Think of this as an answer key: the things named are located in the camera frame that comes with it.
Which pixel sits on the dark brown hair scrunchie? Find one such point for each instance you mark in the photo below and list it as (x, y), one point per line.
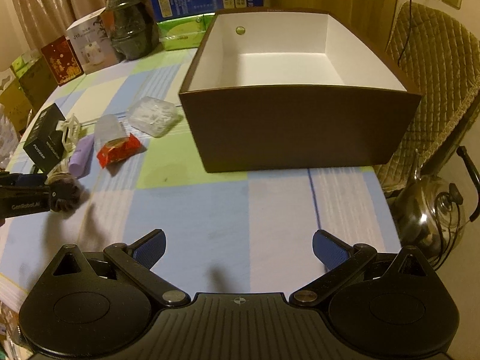
(65, 192)

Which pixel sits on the translucent plastic cup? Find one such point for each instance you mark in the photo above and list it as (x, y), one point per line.
(107, 128)

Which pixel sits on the large brown storage box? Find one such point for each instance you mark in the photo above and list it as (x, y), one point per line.
(275, 89)

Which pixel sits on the white illustrated box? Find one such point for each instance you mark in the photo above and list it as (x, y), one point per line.
(91, 43)

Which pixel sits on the red snack packet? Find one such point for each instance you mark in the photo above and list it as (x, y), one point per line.
(118, 150)

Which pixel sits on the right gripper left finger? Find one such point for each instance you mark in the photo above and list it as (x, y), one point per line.
(136, 260)

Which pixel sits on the white plastic clip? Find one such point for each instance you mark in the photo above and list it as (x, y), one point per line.
(70, 129)

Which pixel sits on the brown cardboard box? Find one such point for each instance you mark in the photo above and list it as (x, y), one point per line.
(37, 82)

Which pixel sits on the checkered tablecloth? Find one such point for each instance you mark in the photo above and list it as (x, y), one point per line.
(226, 232)

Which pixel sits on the green tissue pack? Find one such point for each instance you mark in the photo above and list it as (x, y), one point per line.
(184, 33)

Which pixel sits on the black product box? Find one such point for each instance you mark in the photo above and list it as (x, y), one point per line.
(44, 143)

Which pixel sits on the purple cylindrical object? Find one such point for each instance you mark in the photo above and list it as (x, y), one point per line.
(78, 161)

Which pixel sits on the red gold patterned box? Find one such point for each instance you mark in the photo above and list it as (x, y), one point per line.
(62, 60)

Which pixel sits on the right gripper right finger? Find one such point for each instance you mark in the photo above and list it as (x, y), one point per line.
(344, 264)

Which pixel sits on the stainless steel kettle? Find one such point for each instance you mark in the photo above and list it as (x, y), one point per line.
(428, 213)

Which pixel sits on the clear bag of swabs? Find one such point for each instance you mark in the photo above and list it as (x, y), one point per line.
(153, 116)

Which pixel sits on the dark wrapped bottle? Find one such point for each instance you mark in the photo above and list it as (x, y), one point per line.
(131, 27)

